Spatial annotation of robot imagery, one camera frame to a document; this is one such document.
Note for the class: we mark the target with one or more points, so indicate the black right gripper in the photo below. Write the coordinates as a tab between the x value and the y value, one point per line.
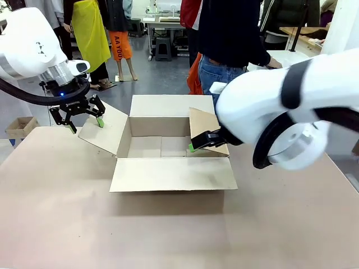
231	141

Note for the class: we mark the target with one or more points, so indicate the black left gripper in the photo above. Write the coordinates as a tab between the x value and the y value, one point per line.
73	102

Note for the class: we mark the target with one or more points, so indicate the brown cardboard box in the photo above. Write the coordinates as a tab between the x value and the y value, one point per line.
168	173

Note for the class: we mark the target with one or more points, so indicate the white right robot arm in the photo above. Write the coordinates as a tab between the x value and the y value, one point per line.
252	112

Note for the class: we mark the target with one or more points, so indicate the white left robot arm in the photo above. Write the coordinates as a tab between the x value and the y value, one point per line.
25	42

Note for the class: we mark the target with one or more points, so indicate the person's left forearm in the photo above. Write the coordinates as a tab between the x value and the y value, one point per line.
259	54

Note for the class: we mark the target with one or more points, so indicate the small open cardboard box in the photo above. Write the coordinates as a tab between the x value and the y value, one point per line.
21	126

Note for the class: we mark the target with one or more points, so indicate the person's left hand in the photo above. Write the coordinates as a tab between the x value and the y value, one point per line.
274	64

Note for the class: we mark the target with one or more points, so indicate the green edged floor board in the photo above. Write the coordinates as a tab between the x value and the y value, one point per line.
105	86

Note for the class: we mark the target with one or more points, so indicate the standing figure in black clothes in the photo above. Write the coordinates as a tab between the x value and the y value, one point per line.
99	74

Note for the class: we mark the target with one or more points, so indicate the flat mannequin base board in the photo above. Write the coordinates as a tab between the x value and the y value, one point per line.
126	79

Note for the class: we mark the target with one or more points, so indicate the orange bag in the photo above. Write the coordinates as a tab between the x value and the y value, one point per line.
195	78

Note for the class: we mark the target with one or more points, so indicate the mannequin in dark jacket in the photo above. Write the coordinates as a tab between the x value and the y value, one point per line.
130	68

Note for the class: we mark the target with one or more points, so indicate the orange printed shorts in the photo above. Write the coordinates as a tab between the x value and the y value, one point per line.
119	45

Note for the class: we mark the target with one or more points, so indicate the yellow apron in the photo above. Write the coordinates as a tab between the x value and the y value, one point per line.
89	30

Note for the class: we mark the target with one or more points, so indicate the dark plastic stool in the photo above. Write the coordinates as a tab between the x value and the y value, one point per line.
163	49
135	26

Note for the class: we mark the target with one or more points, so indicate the person in grey top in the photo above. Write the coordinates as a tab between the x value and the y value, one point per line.
57	14

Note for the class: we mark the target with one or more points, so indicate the person in dark shirt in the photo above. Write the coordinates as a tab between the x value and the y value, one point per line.
230	28

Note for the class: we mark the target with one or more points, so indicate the grey sewing table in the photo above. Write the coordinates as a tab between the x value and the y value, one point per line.
165	23

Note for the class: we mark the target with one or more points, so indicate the person in red jacket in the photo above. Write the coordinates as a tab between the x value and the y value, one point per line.
190	14

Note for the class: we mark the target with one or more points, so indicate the white sewing machine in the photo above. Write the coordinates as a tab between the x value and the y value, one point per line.
168	5

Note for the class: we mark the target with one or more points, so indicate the wooden work table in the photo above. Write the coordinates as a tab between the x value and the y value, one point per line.
308	35

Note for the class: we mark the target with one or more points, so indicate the black vertical pole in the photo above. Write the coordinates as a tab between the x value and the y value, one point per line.
298	25

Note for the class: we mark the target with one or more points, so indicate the person in dark puffer jacket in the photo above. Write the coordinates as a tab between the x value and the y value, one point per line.
291	14

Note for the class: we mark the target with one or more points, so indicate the person in purple top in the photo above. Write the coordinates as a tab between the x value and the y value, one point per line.
326	18

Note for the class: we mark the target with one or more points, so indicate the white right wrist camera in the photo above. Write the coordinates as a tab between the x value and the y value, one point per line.
217	88

